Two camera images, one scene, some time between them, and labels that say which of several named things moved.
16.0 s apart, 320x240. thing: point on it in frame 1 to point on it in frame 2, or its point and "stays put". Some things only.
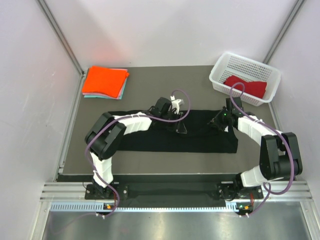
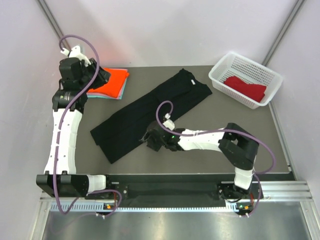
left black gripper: x=178 y=126 to x=102 y=77
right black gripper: x=216 y=121 to x=149 y=138
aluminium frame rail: x=284 y=190 stays put
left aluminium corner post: x=53 y=23 stays put
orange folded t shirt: x=111 y=81 stays put
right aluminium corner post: x=295 y=11 stays put
